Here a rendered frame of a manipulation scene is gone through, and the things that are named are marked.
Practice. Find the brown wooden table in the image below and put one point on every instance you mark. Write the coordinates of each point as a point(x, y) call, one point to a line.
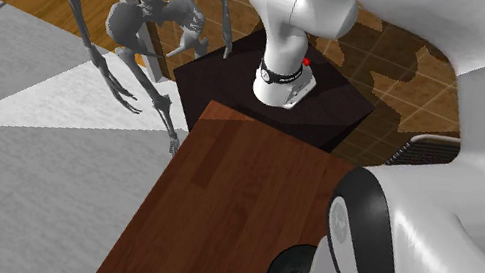
point(220, 211)

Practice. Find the dark robot stand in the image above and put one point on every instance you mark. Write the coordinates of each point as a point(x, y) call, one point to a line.
point(221, 84)

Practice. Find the grey skeleton model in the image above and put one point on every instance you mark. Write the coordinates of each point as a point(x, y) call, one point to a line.
point(124, 23)

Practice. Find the dark mesh chair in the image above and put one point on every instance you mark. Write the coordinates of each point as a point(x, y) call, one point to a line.
point(427, 153)

